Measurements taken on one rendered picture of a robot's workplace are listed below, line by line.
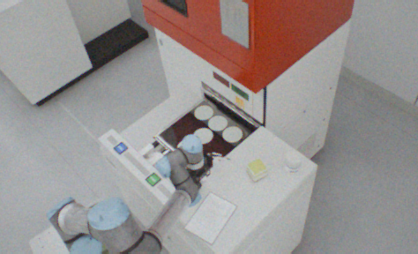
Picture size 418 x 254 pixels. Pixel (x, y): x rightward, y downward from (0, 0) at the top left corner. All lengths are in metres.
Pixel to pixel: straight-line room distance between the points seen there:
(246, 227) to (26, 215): 1.93
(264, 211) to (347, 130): 1.68
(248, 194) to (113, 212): 0.78
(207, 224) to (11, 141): 2.34
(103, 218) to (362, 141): 2.42
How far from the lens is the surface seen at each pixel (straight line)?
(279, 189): 1.86
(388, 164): 3.24
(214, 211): 1.81
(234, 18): 1.66
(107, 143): 2.13
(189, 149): 1.54
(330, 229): 2.88
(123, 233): 1.25
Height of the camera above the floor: 2.57
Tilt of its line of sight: 51 degrees down
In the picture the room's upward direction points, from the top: 6 degrees counter-clockwise
